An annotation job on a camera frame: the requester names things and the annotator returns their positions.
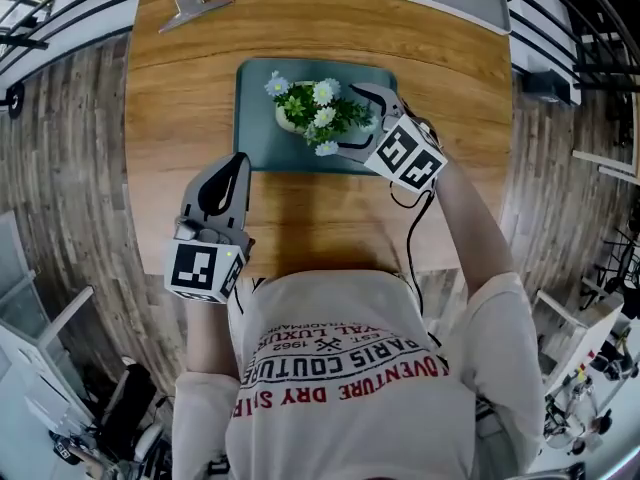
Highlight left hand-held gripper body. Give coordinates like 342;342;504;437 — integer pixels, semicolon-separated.
164;215;257;306

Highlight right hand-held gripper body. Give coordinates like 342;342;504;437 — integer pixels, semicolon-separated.
362;98;449;192

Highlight potted white flower plant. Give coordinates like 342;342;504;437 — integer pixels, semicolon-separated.
263;70;379;158

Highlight teal rectangular mat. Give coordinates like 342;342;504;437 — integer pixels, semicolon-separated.
233;57;400;175

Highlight person's right forearm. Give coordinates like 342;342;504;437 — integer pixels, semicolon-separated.
430;160;517;300

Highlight person's left forearm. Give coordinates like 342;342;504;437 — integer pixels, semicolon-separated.
185;296;242;380

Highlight black chair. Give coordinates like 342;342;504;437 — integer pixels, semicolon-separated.
98;361;162;450

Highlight grey bin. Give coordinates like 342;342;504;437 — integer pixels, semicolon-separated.
519;70;574;105

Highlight large metal clip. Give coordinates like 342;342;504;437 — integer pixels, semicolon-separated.
158;0;236;35

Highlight white cabinet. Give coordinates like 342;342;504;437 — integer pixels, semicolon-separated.
0;210;97;469

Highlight wooden table with white legs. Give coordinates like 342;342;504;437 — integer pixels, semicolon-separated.
571;112;640;187

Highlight black coat rack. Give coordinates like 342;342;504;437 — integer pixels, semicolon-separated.
0;81;27;117

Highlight person's white printed shirt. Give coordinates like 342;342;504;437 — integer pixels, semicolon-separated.
169;267;547;480

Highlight black metal frames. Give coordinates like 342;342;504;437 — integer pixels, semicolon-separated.
579;226;640;310

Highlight white table with clutter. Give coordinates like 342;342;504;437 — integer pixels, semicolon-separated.
531;287;627;395

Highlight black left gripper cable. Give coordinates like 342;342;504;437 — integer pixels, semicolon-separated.
232;276;267;317

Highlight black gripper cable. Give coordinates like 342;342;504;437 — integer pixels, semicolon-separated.
387;177;444;350
232;276;267;317

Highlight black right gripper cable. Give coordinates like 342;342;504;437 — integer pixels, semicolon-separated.
387;177;444;350

